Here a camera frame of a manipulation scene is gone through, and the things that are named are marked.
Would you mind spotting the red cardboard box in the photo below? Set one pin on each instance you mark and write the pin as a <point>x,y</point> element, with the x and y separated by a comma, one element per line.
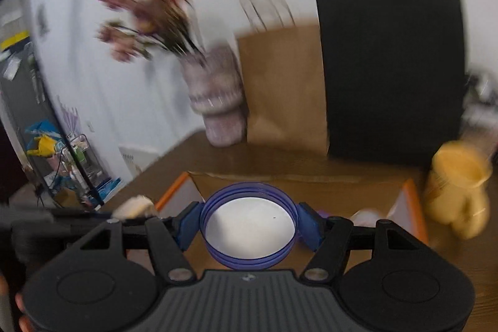
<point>350,196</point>

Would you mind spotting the person's left hand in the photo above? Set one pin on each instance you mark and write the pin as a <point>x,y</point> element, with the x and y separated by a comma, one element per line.
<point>22,310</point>

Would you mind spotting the blue jar lid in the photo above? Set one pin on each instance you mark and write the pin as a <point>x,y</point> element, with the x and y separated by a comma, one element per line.
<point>249,227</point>

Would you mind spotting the white wall panel heater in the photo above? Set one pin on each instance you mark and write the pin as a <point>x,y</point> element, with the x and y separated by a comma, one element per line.
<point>136,159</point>

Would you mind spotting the yellow bag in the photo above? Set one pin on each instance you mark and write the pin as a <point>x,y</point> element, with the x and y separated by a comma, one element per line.
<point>42,146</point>

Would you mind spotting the white round cap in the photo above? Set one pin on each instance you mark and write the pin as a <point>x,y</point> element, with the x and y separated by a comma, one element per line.
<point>365,218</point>

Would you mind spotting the black paper bag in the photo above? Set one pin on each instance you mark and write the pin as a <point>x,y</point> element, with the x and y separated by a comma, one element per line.
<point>393,75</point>

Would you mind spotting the pink marbled vase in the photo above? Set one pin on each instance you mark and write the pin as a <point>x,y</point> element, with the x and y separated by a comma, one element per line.
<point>218,98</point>

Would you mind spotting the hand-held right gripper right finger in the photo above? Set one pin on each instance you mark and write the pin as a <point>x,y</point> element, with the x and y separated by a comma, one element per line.
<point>311,227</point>

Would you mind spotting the brown paper bag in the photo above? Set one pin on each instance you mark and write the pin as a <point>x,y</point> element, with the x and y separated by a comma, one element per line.
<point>284,91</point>

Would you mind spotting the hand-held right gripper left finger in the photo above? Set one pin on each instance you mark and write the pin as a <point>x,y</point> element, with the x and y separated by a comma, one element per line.
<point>188,227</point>

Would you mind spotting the purple wall sticker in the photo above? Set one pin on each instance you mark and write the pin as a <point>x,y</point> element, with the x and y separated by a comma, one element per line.
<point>70,118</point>

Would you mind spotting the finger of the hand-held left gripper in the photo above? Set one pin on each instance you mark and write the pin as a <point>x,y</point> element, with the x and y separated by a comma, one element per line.
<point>83,216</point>

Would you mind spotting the yellow mug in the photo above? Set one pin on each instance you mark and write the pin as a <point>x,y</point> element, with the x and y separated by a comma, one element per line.
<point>457,184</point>

